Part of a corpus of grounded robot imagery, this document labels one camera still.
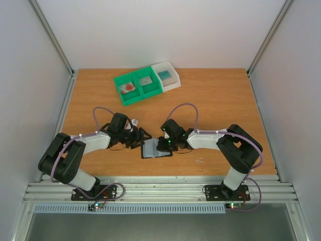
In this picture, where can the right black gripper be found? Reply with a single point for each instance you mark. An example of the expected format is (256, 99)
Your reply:
(163, 144)

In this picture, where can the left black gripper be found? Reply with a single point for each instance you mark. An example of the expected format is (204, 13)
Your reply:
(137, 137)

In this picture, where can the black leather card holder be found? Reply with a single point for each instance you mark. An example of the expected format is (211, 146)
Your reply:
(148, 150)

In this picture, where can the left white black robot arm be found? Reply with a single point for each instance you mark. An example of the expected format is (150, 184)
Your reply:
(61, 160)

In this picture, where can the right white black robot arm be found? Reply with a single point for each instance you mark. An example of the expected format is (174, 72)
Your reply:
(242, 152)

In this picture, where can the grey card in bin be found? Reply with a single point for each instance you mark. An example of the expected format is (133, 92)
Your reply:
(145, 81)

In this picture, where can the teal card in bin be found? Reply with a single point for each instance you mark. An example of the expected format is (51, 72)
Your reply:
(163, 75)

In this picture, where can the green bin left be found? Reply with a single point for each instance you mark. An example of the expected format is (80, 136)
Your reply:
(129, 98)

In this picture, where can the green bin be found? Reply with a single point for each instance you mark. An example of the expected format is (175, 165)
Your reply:
(129, 98)
(150, 90)

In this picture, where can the green bin middle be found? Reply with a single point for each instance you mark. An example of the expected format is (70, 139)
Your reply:
(150, 90)

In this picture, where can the white bin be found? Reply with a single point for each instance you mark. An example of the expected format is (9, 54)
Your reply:
(171, 83)

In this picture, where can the left small circuit board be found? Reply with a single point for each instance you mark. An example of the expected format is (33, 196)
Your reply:
(96, 206)

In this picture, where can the small circuit board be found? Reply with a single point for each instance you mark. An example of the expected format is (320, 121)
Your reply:
(96, 206)
(233, 205)

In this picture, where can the right small circuit board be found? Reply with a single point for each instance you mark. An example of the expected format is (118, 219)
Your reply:
(233, 205)

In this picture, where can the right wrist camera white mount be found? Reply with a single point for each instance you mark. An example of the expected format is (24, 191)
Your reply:
(166, 136)

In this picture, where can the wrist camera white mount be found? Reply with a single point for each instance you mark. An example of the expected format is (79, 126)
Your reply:
(133, 123)
(166, 136)

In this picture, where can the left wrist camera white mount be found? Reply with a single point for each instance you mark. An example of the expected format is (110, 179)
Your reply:
(133, 123)

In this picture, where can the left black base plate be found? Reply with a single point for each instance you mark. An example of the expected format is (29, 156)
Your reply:
(107, 192)

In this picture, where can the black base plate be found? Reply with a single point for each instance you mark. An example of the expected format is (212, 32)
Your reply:
(107, 192)
(220, 193)

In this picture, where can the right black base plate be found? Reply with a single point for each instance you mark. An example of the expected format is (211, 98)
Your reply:
(220, 193)

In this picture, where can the aluminium frame rail front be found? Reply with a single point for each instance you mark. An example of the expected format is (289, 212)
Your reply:
(166, 189)

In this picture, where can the grey slotted cable duct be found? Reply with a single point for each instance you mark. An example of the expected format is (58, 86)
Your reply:
(114, 208)

